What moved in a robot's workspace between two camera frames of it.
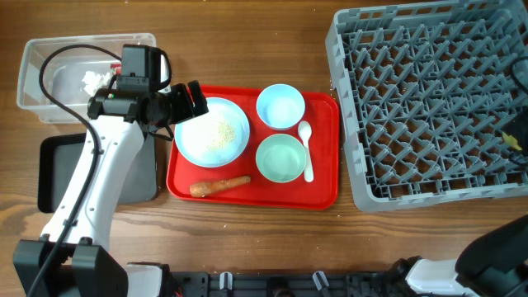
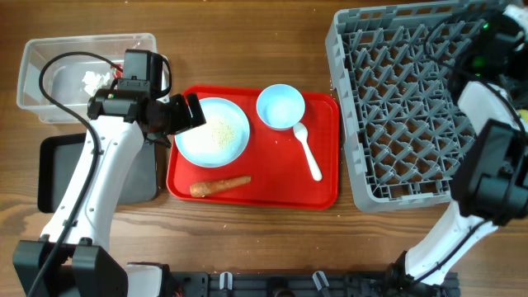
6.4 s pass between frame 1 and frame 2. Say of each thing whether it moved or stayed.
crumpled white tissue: stayed
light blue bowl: stayed
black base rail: stayed
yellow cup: moved
